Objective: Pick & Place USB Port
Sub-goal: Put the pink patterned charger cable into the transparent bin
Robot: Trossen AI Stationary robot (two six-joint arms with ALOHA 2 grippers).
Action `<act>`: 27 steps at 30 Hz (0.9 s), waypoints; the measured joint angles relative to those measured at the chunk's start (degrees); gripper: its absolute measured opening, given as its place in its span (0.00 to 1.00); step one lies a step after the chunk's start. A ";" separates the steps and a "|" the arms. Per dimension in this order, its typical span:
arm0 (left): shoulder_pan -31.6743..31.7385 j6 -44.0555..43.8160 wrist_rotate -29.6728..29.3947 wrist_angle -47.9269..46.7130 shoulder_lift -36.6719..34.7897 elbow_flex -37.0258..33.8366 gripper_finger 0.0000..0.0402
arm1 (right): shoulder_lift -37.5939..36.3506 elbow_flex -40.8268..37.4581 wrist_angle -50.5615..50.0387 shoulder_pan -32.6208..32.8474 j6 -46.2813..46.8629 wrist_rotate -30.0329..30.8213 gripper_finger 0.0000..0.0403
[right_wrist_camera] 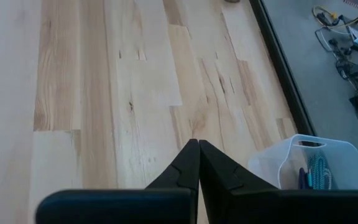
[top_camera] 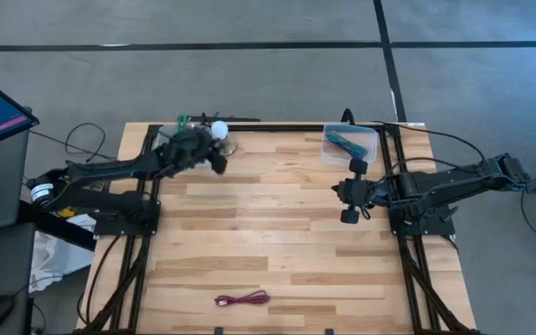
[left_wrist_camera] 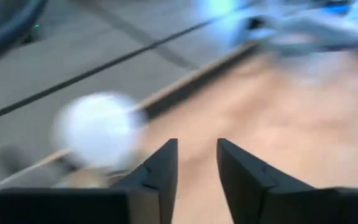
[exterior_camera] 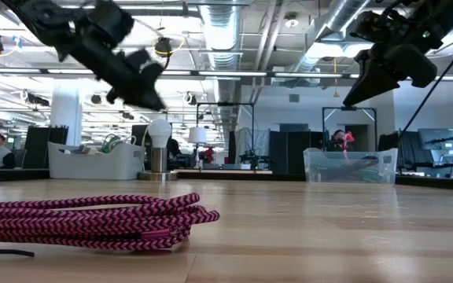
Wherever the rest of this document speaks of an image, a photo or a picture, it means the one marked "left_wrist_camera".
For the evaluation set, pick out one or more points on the white bulb on brass base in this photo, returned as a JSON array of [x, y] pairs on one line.
[[98, 127]]

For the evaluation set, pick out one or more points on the grey translucent plastic container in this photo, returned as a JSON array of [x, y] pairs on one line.
[[306, 37]]

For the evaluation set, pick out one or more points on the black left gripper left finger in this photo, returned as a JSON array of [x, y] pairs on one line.
[[104, 207]]

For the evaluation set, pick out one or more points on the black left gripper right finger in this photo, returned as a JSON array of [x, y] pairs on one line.
[[275, 205]]

